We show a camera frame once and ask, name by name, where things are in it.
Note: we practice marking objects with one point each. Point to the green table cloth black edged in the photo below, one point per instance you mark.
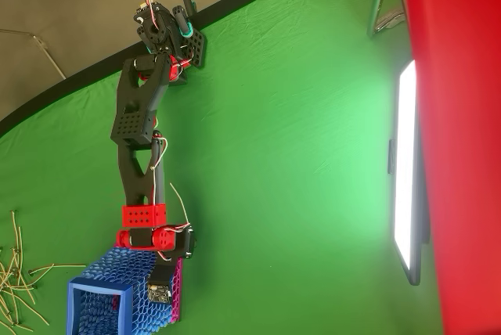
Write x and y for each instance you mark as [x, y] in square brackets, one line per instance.
[274, 155]

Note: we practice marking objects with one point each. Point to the black flat light panel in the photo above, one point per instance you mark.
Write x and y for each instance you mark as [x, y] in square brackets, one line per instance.
[405, 155]

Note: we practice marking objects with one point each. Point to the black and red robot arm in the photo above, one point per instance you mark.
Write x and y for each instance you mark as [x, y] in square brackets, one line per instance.
[133, 123]

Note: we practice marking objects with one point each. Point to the large red foreground object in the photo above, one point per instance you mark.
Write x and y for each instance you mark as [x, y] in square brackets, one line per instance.
[462, 135]

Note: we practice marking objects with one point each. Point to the black mounted gripper camera board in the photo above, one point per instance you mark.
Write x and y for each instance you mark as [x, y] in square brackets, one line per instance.
[160, 292]

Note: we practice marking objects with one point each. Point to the blue and pink mesh basket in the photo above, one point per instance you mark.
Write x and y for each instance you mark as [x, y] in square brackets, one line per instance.
[102, 272]

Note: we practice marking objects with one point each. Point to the clear plastic stand foot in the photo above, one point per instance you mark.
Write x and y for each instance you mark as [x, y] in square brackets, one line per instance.
[389, 20]

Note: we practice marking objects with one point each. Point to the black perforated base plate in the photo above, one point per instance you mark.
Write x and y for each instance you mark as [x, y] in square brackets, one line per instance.
[197, 47]

